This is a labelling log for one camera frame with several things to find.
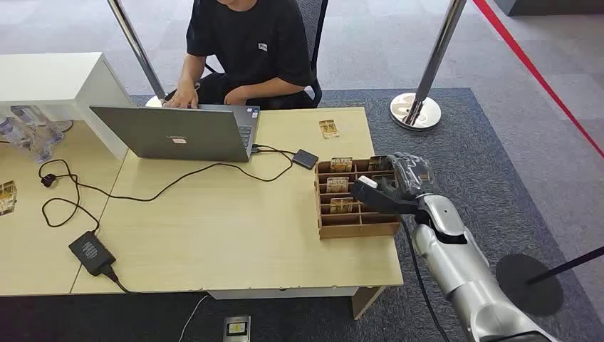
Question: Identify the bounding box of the wooden card organizer box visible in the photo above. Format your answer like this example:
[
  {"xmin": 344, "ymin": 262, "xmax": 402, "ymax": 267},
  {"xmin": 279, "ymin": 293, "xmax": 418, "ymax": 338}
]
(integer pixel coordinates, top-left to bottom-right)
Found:
[{"xmin": 314, "ymin": 155, "xmax": 402, "ymax": 241}]

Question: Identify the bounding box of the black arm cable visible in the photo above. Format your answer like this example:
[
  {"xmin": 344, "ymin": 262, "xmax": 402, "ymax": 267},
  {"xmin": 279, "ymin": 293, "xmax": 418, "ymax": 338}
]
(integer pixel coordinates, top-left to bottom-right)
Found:
[{"xmin": 400, "ymin": 219, "xmax": 452, "ymax": 342}]

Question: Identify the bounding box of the small black hub box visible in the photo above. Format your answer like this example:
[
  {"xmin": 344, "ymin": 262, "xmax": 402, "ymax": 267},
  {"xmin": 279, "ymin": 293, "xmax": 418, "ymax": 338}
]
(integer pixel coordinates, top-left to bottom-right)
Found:
[{"xmin": 291, "ymin": 149, "xmax": 320, "ymax": 171}]

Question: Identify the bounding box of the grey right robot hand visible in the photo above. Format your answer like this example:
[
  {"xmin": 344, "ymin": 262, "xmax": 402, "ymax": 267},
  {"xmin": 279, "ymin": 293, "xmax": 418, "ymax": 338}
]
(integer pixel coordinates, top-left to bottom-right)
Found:
[{"xmin": 376, "ymin": 151, "xmax": 437, "ymax": 200}]

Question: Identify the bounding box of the black office chair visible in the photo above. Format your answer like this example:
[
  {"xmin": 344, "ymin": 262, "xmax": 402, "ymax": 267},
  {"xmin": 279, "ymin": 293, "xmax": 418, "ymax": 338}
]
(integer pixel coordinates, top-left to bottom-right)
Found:
[{"xmin": 202, "ymin": 0, "xmax": 330, "ymax": 109}]

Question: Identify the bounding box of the person's right hand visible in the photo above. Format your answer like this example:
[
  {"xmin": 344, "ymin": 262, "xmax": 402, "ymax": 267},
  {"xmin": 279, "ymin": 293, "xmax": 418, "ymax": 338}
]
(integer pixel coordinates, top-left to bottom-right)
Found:
[{"xmin": 162, "ymin": 80, "xmax": 200, "ymax": 110}]

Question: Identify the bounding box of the grey laptop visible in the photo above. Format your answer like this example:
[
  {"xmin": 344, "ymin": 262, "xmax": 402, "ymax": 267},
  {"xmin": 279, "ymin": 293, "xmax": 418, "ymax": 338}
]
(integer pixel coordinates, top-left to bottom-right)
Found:
[{"xmin": 89, "ymin": 104, "xmax": 261, "ymax": 164}]

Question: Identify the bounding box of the black laptop power adapter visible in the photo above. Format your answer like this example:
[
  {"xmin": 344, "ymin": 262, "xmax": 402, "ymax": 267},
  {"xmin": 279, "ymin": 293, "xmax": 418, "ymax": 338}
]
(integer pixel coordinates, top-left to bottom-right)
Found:
[{"xmin": 68, "ymin": 230, "xmax": 117, "ymax": 278}]

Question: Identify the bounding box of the white cabinet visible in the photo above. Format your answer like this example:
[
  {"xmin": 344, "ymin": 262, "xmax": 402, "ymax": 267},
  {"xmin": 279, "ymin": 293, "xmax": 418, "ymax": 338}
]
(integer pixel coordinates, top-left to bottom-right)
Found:
[{"xmin": 0, "ymin": 51, "xmax": 136, "ymax": 160}]

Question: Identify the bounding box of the clear plastic water bottle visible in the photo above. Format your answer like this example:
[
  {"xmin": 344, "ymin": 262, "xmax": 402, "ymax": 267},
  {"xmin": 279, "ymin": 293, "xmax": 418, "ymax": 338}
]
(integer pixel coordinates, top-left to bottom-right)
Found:
[
  {"xmin": 10, "ymin": 104, "xmax": 65, "ymax": 145},
  {"xmin": 0, "ymin": 115, "xmax": 53, "ymax": 165}
]

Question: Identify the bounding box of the black mains cable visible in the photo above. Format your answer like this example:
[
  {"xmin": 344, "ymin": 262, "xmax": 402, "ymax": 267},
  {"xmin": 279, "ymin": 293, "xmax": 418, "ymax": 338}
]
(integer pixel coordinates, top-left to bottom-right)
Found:
[{"xmin": 100, "ymin": 265, "xmax": 139, "ymax": 296}]

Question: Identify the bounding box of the chrome stanchion post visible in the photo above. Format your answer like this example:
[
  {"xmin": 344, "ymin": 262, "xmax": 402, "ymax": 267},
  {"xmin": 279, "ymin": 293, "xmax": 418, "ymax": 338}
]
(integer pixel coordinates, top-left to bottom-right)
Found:
[
  {"xmin": 390, "ymin": 0, "xmax": 469, "ymax": 132},
  {"xmin": 105, "ymin": 0, "xmax": 167, "ymax": 109}
]

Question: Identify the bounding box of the stack of gold cards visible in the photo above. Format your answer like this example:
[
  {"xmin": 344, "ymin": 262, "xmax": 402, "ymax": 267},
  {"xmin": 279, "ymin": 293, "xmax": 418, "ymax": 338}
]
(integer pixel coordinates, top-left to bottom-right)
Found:
[{"xmin": 0, "ymin": 180, "xmax": 19, "ymax": 217}]

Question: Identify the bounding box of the person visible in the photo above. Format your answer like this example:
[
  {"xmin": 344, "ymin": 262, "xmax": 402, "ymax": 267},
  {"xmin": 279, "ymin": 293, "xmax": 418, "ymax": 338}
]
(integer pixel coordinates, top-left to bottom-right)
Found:
[{"xmin": 162, "ymin": 0, "xmax": 316, "ymax": 110}]

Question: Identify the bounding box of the black power cable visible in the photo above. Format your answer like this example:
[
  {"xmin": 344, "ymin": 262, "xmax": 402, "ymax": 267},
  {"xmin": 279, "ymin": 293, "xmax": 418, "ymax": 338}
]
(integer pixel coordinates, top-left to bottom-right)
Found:
[{"xmin": 37, "ymin": 143, "xmax": 296, "ymax": 236}]

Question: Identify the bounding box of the black stand with round base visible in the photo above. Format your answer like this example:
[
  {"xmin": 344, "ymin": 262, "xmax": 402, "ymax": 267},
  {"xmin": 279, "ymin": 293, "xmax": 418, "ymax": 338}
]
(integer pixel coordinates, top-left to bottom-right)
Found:
[{"xmin": 494, "ymin": 245, "xmax": 604, "ymax": 318}]

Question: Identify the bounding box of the wooden desk leg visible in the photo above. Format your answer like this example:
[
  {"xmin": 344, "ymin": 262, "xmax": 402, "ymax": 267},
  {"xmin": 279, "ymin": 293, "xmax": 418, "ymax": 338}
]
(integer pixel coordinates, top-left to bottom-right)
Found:
[{"xmin": 350, "ymin": 286, "xmax": 387, "ymax": 321}]

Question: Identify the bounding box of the person's left hand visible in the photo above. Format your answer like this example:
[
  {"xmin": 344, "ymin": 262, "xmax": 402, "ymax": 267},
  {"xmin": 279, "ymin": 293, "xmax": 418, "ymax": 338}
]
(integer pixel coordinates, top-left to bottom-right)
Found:
[{"xmin": 223, "ymin": 88, "xmax": 247, "ymax": 107}]

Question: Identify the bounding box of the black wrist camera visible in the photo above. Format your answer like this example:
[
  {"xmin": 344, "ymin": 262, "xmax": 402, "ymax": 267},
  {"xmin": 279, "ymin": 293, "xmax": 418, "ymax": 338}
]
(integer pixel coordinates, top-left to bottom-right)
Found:
[{"xmin": 350, "ymin": 175, "xmax": 421, "ymax": 216}]

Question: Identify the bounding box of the white cable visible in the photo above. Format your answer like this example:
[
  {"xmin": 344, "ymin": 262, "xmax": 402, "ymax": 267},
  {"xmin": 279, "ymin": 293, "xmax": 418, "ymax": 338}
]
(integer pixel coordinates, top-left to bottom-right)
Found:
[{"xmin": 177, "ymin": 294, "xmax": 209, "ymax": 342}]

